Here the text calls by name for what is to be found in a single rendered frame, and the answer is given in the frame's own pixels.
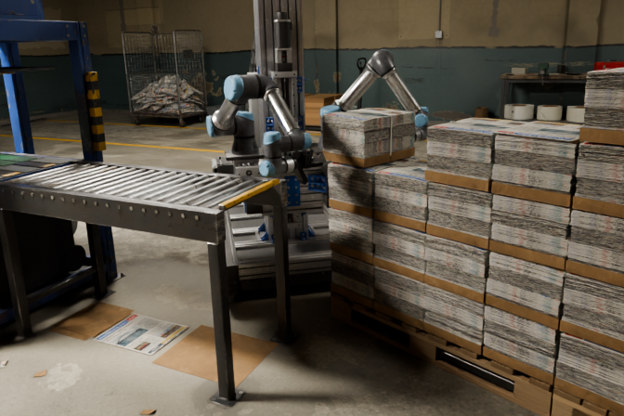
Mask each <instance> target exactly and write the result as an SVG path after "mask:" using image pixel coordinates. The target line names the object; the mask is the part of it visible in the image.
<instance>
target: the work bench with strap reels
mask: <svg viewBox="0 0 624 416"><path fill-rule="evenodd" d="M593 67H594V68H593V70H594V71H600V70H605V69H607V70H612V69H616V68H624V61H616V60H610V62H608V61H607V62H594V65H593ZM506 74H511V73H504V74H503V75H501V76H500V79H501V90H500V119H501V120H512V121H522V122H530V123H531V122H536V121H539V122H551V123H561V124H581V125H583V124H585V123H584V113H585V107H584V106H567V111H566V117H562V110H563V107H562V106H558V105H539V106H538V110H537V116H533V115H534V105H530V104H509V92H510V83H542V76H537V75H538V73H528V74H515V75H506ZM549 74H550V75H549V76H543V83H586V82H587V79H586V77H587V73H584V74H581V75H566V74H564V73H549ZM505 83H506V91H505ZM504 95H505V105H504ZM503 110H504V116H503Z"/></svg>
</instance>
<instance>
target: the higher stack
mask: <svg viewBox="0 0 624 416"><path fill-rule="evenodd" d="M586 79H587V82H586V85H585V90H587V91H586V94H585V95H586V96H585V98H584V99H585V100H584V102H586V103H585V104H584V105H585V106H584V107H585V113H584V123H585V124H583V125H582V126H581V127H582V128H592V129H603V130H614V131H624V68H616V69H612V70H607V69H605V70H600V71H589V72H588V73H587V77H586ZM578 147H579V151H578V152H579V154H578V164H577V168H578V169H577V174H576V177H577V181H578V182H577V185H576V188H577V190H576V193H575V194H576V195H575V196H576V197H580V198H586V199H592V200H597V201H602V202H612V203H617V204H622V205H624V145H616V144H606V143H597V142H588V141H585V142H583V143H581V144H579V145H578ZM570 218H571V223H570V224H569V225H572V228H571V238H570V239H571V240H570V242H569V245H568V260H569V261H573V262H577V263H581V264H584V265H588V266H592V267H598V268H601V269H605V270H609V271H613V272H616V273H619V274H623V275H624V218H622V217H617V216H612V215H607V214H597V213H593V212H588V211H583V210H578V209H574V210H573V211H572V213H571V217H570ZM565 277H566V278H565V285H564V286H565V288H564V300H563V303H564V309H563V314H564V315H563V316H562V320H564V321H567V322H569V323H572V324H575V325H578V326H580V327H583V328H586V329H589V330H592V331H595V332H599V333H601V334H604V335H607V336H610V337H613V338H616V339H619V340H621V341H624V287H621V286H617V285H615V284H611V283H607V282H604V281H600V280H597V279H591V278H588V277H584V276H580V275H578V274H574V273H570V272H566V273H565ZM560 339H561V341H560V342H561V343H560V346H559V347H561V348H560V350H559V355H558V356H559V359H558V360H557V361H556V365H557V367H556V373H555V375H556V377H557V378H559V379H562V380H564V381H566V382H569V383H571V384H574V385H577V386H579V387H582V388H584V389H586V390H589V391H591V392H593V393H595V394H597V395H600V396H602V397H606V398H608V399H611V400H613V401H615V402H617V403H619V404H621V405H624V353H622V352H619V351H617V350H614V349H611V348H609V347H606V346H603V345H600V344H596V343H594V342H591V341H588V340H585V339H582V338H579V337H577V336H575V335H572V334H569V333H566V332H562V333H561V338H560ZM583 400H584V401H583ZM582 401H583V402H582ZM608 412H609V413H608ZM551 416H621V415H619V414H617V413H615V412H613V411H611V410H608V409H605V408H602V407H600V406H598V405H595V404H593V403H591V402H589V401H587V400H585V399H582V398H580V397H577V396H574V395H571V394H569V393H567V392H565V391H563V390H561V389H558V388H556V387H554V389H553V396H552V415H551Z"/></svg>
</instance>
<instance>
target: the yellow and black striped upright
mask: <svg viewBox="0 0 624 416"><path fill-rule="evenodd" d="M84 78H85V86H86V94H87V100H88V108H89V115H90V123H91V130H92V138H93V144H94V150H96V151H102V150H105V149H106V142H105V134H104V126H103V119H102V110H101V103H100V95H99V88H98V75H97V72H96V71H90V72H85V73H84Z"/></svg>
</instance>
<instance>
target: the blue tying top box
mask: <svg viewBox="0 0 624 416"><path fill-rule="evenodd" d="M0 20H45V15H44V8H43V1H42V0H0Z"/></svg>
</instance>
